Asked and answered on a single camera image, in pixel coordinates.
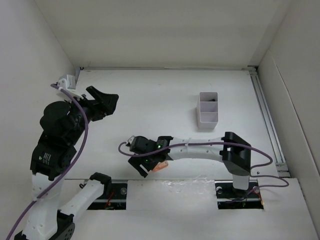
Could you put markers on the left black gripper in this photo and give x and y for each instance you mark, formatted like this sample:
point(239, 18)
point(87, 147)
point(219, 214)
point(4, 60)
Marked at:
point(108, 102)

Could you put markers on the white three-compartment organizer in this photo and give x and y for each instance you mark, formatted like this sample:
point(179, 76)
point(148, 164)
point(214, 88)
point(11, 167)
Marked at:
point(207, 112)

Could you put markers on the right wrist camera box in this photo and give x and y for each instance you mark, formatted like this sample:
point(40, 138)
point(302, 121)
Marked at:
point(130, 141)

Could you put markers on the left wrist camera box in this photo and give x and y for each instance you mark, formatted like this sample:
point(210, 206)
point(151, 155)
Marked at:
point(68, 84)

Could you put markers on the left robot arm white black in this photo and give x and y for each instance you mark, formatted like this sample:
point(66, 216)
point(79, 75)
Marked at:
point(63, 123)

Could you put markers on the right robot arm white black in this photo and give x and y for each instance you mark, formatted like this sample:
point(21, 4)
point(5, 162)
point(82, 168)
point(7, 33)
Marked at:
point(231, 150)

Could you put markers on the orange pastel highlighter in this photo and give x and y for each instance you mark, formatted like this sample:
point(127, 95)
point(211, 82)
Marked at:
point(160, 166)

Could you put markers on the right aluminium rail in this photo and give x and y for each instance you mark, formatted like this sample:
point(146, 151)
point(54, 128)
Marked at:
point(280, 161)

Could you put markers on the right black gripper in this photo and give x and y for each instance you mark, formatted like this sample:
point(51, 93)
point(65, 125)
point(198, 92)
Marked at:
point(137, 161)

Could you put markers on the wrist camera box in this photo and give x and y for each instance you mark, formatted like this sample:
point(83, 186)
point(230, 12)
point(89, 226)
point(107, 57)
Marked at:
point(130, 141)
point(68, 84)

